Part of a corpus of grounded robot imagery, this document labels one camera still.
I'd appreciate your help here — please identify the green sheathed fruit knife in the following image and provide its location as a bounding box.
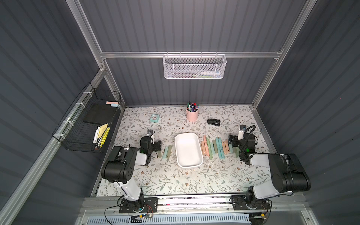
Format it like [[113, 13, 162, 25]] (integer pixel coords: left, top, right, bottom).
[[235, 147, 240, 158]]

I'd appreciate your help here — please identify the teal folding knife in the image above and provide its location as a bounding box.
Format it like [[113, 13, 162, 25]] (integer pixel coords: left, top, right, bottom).
[[162, 146, 168, 159]]

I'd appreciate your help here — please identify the white oval storage box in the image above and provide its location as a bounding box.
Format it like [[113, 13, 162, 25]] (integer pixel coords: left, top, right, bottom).
[[174, 133, 203, 169]]

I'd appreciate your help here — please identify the pink folding fruit knife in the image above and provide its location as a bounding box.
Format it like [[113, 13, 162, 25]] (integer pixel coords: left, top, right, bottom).
[[202, 136, 210, 157]]

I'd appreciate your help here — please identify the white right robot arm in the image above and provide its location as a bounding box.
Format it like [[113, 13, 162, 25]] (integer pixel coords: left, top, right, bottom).
[[226, 134, 311, 211]]

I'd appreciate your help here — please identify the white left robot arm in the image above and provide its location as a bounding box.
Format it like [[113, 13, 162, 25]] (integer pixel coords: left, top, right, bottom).
[[101, 136, 162, 214]]

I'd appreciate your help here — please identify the small teal box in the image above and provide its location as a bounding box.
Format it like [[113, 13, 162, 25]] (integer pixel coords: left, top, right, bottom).
[[150, 114, 160, 123]]

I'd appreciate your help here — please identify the black stapler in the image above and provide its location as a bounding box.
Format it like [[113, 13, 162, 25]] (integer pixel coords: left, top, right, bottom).
[[207, 119, 220, 127]]

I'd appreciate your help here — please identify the yellow notepad in basket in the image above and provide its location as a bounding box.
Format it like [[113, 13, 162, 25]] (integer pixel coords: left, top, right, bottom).
[[93, 123, 110, 149]]

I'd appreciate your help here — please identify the black notebook in basket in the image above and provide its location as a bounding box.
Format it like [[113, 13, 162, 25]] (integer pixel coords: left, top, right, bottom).
[[83, 104, 117, 125]]

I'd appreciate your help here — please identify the pink pen cup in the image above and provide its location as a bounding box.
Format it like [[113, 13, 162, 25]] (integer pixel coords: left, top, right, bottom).
[[186, 109, 199, 122]]

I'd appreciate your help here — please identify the white tube in basket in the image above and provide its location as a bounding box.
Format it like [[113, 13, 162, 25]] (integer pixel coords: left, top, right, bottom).
[[200, 71, 221, 78]]

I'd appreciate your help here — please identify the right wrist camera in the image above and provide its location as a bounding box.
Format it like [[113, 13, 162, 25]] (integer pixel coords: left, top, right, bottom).
[[238, 125, 247, 140]]

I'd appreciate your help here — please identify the black wire side basket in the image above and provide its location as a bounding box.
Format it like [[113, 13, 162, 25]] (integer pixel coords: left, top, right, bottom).
[[53, 83, 122, 153]]

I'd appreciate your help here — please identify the white wire wall basket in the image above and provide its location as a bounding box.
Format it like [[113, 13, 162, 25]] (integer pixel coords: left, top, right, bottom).
[[163, 54, 227, 79]]

